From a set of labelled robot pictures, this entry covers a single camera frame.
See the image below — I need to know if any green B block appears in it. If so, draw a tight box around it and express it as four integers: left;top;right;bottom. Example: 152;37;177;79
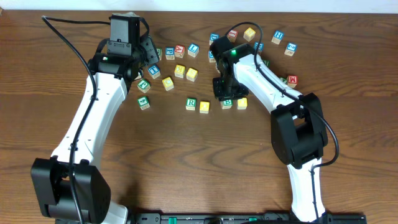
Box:
220;100;233;110

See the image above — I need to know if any yellow O block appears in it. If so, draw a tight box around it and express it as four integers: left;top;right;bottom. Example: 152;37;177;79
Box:
200;101;210;114
237;97;248;110

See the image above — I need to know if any green R block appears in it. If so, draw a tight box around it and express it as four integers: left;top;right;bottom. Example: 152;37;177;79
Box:
185;98;197;111

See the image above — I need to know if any blue T block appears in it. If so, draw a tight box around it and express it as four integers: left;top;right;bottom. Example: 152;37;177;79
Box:
148;65;160;79

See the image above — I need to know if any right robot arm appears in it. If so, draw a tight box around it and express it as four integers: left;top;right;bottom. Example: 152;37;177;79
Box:
210;37;328;222

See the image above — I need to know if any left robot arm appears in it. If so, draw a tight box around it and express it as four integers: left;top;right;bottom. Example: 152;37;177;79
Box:
30;12;159;223

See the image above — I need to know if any blue D block lower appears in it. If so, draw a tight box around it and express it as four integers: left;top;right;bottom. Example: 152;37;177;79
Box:
208;50;216;63

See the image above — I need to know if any blue d block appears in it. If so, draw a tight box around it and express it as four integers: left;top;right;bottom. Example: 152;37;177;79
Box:
209;33;220;45
208;50;216;63

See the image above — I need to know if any green Z block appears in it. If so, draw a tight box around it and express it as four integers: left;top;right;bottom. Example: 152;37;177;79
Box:
156;48;162;60

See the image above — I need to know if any yellow S block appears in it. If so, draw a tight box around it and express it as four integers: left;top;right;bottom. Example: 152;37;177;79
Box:
186;68;198;82

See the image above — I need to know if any blue P block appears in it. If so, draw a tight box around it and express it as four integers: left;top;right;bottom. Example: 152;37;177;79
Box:
165;47;175;60

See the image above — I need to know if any yellow K block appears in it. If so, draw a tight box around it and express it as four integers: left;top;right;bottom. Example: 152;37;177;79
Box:
174;65;185;78

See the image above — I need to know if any green N block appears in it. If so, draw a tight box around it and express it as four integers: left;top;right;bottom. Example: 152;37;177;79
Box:
263;60;270;67

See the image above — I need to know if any blue L block upper left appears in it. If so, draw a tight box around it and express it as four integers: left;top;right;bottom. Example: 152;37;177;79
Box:
187;43;200;57

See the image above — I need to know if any blue D block upper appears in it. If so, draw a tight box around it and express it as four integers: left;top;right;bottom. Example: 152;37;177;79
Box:
209;33;220;45

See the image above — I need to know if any red I block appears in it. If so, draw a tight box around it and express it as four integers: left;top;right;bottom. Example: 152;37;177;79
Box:
227;29;238;43

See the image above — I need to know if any red A block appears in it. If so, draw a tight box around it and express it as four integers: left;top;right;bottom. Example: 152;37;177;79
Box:
174;45;185;58

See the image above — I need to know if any blue X block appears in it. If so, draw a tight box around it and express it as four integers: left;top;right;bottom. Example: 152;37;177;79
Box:
253;42;264;55

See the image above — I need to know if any yellow C block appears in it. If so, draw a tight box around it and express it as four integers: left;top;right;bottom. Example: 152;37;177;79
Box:
162;77;174;91

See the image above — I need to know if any yellow block top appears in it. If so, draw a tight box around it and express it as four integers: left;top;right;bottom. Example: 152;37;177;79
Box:
243;27;256;42

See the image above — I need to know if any green J block right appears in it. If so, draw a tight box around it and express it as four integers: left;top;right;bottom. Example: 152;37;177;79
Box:
280;77;287;84

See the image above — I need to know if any green 4 block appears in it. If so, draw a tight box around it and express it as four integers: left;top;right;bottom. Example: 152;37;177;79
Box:
137;96;150;110

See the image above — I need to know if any red M block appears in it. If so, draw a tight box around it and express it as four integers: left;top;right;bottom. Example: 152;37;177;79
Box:
287;75;298;88

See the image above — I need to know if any blue H block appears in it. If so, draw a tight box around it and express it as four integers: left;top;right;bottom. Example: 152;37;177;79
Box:
271;30;284;45

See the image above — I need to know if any blue 2 block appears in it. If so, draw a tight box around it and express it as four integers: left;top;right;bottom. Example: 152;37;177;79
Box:
284;42;297;56

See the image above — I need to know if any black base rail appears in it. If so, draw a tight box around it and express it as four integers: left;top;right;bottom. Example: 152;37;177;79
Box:
127;212;367;224

